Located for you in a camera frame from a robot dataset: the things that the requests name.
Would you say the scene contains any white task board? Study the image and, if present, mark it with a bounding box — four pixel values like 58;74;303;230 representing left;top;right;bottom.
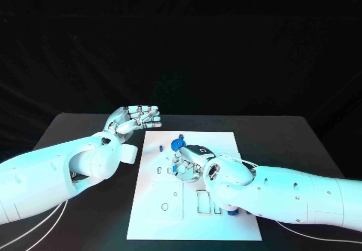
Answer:
125;131;262;241

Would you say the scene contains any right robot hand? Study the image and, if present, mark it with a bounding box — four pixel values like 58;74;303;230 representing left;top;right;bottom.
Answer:
170;144;218;184

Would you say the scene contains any white cable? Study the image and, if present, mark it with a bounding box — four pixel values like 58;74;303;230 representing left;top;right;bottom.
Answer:
274;220;362;243
222;154;259;171
26;199;69;251
0;202;63;250

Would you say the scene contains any blue gear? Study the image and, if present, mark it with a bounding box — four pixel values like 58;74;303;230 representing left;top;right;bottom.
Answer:
170;139;187;152

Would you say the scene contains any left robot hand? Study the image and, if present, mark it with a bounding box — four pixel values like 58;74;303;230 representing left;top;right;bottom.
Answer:
102;105;163;136

